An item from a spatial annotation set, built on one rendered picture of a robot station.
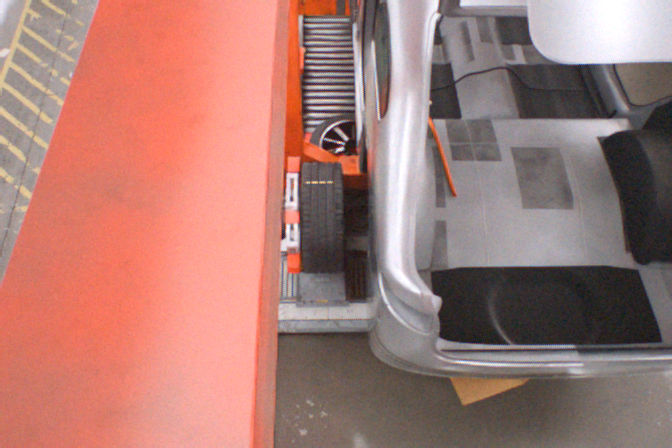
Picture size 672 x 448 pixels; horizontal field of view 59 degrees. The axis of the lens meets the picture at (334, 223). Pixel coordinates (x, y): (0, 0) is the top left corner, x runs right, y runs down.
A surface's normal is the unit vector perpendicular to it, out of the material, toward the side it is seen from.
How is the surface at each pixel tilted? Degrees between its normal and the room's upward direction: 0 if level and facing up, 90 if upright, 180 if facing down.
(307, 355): 0
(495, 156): 2
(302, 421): 0
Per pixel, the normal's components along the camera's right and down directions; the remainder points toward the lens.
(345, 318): 0.02, -0.58
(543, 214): 0.03, -0.23
